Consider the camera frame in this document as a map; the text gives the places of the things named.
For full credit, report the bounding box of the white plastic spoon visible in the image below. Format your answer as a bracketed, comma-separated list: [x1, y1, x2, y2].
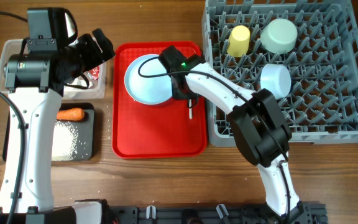
[188, 99, 193, 119]

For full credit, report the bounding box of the red snack wrapper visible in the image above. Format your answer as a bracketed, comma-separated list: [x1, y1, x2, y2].
[88, 66, 100, 80]

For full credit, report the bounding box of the light blue plate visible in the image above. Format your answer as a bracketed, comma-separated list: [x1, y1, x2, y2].
[124, 54, 172, 105]

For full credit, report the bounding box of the small white tissue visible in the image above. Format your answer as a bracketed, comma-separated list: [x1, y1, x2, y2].
[65, 75, 98, 90]

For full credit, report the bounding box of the orange carrot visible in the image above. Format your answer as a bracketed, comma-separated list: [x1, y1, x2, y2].
[56, 108, 85, 121]

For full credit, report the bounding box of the yellow plastic cup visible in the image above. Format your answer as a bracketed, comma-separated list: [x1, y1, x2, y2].
[227, 25, 250, 57]

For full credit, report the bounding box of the white rice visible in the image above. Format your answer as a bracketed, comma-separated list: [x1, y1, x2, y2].
[52, 121, 90, 161]

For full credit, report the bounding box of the light blue rice bowl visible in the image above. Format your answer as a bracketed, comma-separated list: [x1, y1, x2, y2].
[260, 64, 291, 100]

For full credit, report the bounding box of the light blue bowl with scrap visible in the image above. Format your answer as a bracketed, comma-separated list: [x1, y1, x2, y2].
[260, 18, 298, 54]

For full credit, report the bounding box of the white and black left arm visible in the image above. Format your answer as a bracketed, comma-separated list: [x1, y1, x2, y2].
[0, 7, 115, 224]

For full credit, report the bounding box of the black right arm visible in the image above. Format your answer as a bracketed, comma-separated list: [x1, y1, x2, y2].
[158, 45, 300, 222]

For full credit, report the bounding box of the grey plastic dishwasher rack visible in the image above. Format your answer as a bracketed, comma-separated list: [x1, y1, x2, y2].
[202, 0, 358, 144]

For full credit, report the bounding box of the clear plastic bin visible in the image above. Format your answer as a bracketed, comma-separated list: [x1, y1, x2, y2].
[0, 39, 108, 100]

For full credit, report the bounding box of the red plastic tray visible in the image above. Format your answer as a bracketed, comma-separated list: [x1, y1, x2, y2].
[112, 40, 208, 159]

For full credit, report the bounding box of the black plastic tray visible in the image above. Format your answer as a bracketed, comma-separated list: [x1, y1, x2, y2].
[2, 103, 95, 162]

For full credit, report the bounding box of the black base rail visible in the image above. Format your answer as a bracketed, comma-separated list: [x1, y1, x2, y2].
[104, 203, 328, 224]

